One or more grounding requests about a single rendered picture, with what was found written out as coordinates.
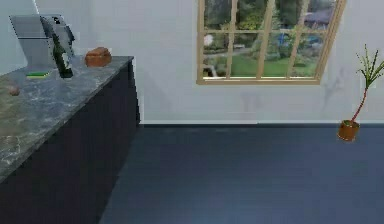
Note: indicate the small brown potato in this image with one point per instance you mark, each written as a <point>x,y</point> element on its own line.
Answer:
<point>14,90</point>

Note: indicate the house plant in brown pot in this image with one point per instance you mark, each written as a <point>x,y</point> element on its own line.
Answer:
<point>348,129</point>

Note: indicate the dark cabinet with marble worktop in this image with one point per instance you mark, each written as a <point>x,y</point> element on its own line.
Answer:
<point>66,140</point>

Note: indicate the wooden framed window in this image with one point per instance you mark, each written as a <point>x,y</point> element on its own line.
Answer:
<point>266,40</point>

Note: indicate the brown bread loaf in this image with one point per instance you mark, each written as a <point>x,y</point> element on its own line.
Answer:
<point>98,57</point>

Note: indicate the green flat sponge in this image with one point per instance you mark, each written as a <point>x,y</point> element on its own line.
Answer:
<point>37,74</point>

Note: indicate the grey coffee machine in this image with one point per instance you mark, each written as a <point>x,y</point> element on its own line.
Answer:
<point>45,41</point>

